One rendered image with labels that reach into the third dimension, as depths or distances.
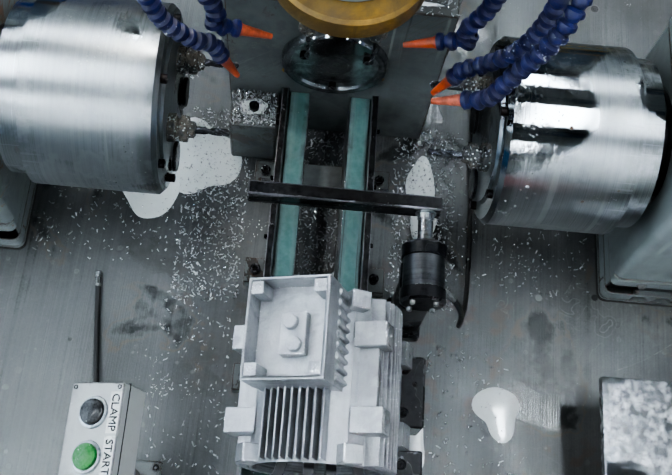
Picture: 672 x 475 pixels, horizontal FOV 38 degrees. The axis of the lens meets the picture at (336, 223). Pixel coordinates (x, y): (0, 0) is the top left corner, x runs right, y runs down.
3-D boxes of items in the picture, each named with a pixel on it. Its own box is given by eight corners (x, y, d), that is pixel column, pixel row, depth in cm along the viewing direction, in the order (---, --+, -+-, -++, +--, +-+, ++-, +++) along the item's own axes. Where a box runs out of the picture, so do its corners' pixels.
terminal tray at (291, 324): (270, 296, 118) (246, 277, 112) (353, 293, 115) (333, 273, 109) (261, 394, 114) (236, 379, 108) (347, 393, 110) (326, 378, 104)
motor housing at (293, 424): (284, 332, 133) (226, 288, 116) (419, 328, 127) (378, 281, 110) (271, 481, 126) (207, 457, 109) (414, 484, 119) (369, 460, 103)
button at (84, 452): (82, 444, 110) (73, 441, 108) (104, 445, 109) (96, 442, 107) (77, 471, 109) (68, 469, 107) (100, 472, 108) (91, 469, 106)
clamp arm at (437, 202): (439, 201, 129) (249, 183, 128) (443, 192, 127) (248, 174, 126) (439, 225, 128) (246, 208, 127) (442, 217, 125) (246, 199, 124)
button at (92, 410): (89, 400, 112) (80, 397, 110) (111, 400, 111) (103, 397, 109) (84, 427, 110) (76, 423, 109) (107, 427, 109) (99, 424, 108)
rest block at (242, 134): (234, 122, 154) (232, 84, 143) (278, 126, 154) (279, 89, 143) (230, 156, 152) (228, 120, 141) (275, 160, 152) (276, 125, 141)
